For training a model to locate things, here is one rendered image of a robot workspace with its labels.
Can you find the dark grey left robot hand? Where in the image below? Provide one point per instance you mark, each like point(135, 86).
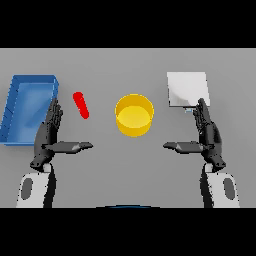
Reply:
point(46, 140)

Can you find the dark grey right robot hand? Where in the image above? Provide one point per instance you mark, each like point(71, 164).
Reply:
point(210, 140)

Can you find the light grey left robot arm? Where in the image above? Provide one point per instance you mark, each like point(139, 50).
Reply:
point(34, 190)

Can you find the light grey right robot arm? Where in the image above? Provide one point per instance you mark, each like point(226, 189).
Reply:
point(220, 190)

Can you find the red beaker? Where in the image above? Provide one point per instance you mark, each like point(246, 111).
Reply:
point(81, 105)

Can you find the pale square measuring scale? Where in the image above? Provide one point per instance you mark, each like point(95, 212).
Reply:
point(187, 88)

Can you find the yellow bowl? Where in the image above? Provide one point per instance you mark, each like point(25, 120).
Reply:
point(134, 115)

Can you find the blue tray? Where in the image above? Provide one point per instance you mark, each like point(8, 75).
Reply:
point(28, 110)

